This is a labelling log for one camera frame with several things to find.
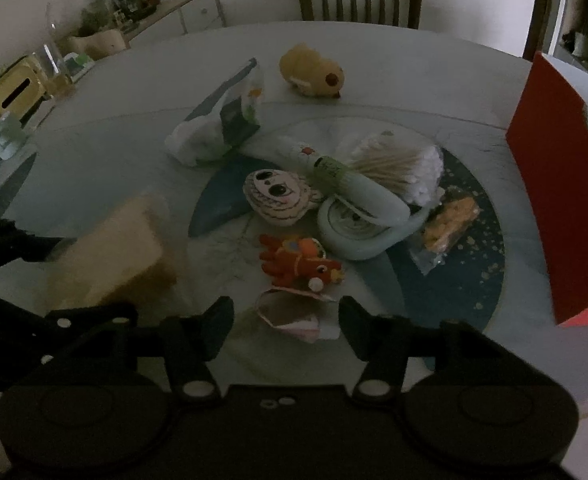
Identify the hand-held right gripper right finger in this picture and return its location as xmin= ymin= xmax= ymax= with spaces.
xmin=338 ymin=296 xmax=525 ymax=406

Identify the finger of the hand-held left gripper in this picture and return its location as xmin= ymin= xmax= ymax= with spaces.
xmin=0 ymin=219 xmax=62 ymax=281
xmin=0 ymin=285 xmax=45 ymax=391

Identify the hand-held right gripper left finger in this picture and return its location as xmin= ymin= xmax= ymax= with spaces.
xmin=41 ymin=296 xmax=235 ymax=406

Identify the pink white wrapper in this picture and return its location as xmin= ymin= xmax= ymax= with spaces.
xmin=255 ymin=286 xmax=342 ymax=345

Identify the red knitted toy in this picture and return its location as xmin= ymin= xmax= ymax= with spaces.
xmin=259 ymin=234 xmax=346 ymax=291

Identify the yellow sponge block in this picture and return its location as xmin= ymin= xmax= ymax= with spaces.
xmin=49 ymin=195 xmax=180 ymax=311

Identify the white face-printed plush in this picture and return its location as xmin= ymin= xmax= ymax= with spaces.
xmin=243 ymin=169 xmax=323 ymax=225

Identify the white tube with green label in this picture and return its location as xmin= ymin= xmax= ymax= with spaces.
xmin=246 ymin=137 xmax=355 ymax=186

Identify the red cardboard box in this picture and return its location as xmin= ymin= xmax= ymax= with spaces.
xmin=505 ymin=51 xmax=588 ymax=328

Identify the teal round table mat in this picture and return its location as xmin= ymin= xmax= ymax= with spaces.
xmin=189 ymin=115 xmax=507 ymax=331

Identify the clear glass cup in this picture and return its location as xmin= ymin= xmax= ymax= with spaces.
xmin=0 ymin=112 xmax=27 ymax=163

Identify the orange snack packet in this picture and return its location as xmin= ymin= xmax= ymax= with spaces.
xmin=408 ymin=186 xmax=479 ymax=275

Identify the yellow tissue box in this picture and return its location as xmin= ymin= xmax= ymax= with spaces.
xmin=0 ymin=57 xmax=50 ymax=123

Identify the pack of cotton swabs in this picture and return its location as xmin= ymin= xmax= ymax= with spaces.
xmin=334 ymin=130 xmax=445 ymax=208

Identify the clear glass jug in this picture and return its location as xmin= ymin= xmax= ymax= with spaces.
xmin=34 ymin=5 xmax=75 ymax=101

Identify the green white packet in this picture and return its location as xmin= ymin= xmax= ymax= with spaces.
xmin=66 ymin=52 xmax=95 ymax=81

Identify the cream planter with plant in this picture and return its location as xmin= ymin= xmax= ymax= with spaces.
xmin=66 ymin=2 xmax=127 ymax=58

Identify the yellow plush toy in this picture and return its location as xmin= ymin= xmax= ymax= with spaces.
xmin=279 ymin=46 xmax=346 ymax=99

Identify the white sideboard cabinet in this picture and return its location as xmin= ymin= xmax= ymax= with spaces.
xmin=124 ymin=0 xmax=227 ymax=43

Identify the pale green coiled hose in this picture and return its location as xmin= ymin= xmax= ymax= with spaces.
xmin=317 ymin=180 xmax=430 ymax=261

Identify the dark wooden door frame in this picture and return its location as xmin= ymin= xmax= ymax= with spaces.
xmin=521 ymin=0 xmax=557 ymax=61

